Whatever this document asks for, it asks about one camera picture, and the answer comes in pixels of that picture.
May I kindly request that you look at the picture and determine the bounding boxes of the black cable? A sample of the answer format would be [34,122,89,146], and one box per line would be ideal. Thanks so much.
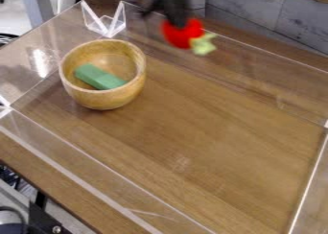
[0,205,30,234]

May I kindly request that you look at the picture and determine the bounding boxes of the black table leg bracket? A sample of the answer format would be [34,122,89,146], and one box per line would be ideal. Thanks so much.
[27,193,73,234]

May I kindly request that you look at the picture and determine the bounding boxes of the wooden bowl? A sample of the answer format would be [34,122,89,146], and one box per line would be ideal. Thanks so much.
[58,39,146,110]

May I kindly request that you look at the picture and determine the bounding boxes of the red plush strawberry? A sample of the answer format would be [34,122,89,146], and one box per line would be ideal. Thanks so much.
[159,17,217,57]

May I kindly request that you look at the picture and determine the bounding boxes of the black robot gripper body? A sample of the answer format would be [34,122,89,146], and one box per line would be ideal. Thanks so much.
[126,0,189,21]

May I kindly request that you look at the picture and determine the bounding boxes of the green rectangular block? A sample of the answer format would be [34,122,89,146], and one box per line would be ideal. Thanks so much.
[74,63,126,90]

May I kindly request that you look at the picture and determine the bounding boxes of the clear acrylic tray enclosure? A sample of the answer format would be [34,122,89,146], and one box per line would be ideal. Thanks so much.
[0,3,328,234]

